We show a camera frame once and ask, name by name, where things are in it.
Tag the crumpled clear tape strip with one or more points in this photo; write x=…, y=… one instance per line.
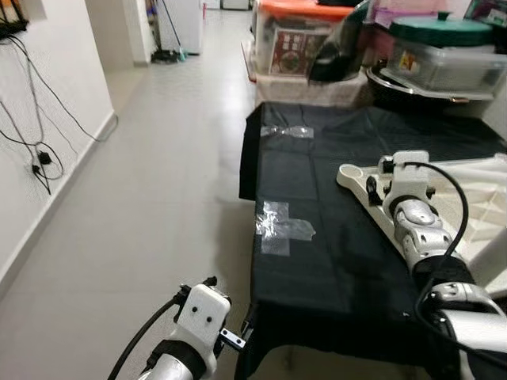
x=285, y=132

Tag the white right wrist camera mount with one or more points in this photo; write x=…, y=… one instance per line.
x=408, y=178

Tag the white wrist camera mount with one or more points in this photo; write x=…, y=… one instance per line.
x=408, y=178
x=204, y=313

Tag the beige patterned bench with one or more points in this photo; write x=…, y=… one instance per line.
x=285, y=89

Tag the black tablecloth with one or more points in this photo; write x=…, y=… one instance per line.
x=333, y=269

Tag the white plastic children table top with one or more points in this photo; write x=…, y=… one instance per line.
x=483, y=198

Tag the pink plastic storage box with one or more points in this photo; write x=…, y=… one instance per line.
x=412, y=9

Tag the flat clear tape patch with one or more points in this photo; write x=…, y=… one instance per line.
x=277, y=228

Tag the black power adapter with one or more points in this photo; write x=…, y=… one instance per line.
x=45, y=157

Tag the grey clear plastic container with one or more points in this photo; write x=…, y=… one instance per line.
x=451, y=67

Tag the dark green round lid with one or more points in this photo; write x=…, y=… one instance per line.
x=440, y=32

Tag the orange-lidded clear storage box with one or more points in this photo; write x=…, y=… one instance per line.
x=289, y=47

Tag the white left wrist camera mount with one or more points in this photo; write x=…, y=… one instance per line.
x=204, y=313

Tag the white household appliance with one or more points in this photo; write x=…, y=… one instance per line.
x=186, y=24

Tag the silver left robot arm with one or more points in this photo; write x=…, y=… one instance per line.
x=170, y=368

